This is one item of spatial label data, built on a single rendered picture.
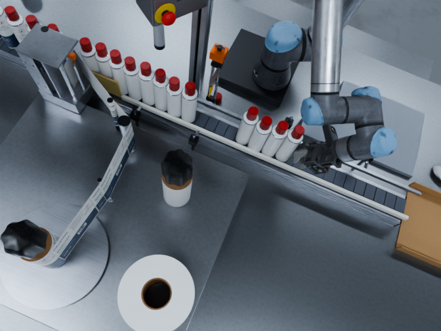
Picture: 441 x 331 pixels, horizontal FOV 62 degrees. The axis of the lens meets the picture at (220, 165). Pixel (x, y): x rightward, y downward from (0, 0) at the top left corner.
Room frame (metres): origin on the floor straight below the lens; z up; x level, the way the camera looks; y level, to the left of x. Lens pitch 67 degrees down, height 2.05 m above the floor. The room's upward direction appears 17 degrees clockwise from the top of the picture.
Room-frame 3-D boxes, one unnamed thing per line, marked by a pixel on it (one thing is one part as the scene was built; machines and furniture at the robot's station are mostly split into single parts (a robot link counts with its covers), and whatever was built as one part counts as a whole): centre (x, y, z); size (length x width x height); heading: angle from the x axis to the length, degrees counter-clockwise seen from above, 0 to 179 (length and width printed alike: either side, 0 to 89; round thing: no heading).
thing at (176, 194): (0.34, 0.11, 1.03); 0.09 x 0.09 x 0.30
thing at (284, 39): (0.95, -0.08, 1.03); 0.13 x 0.12 x 0.14; 112
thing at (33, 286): (0.05, 0.39, 0.89); 0.31 x 0.31 x 0.01
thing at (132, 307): (0.03, 0.06, 0.95); 0.20 x 0.20 x 0.14
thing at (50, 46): (0.58, 0.59, 1.14); 0.14 x 0.11 x 0.01; 84
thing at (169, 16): (0.64, 0.24, 1.32); 0.04 x 0.03 x 0.04; 139
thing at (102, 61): (0.67, 0.47, 0.98); 0.05 x 0.05 x 0.20
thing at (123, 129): (0.45, 0.31, 0.97); 0.05 x 0.05 x 0.19
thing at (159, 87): (0.64, 0.27, 0.98); 0.05 x 0.05 x 0.20
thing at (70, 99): (0.58, 0.59, 1.01); 0.14 x 0.13 x 0.26; 84
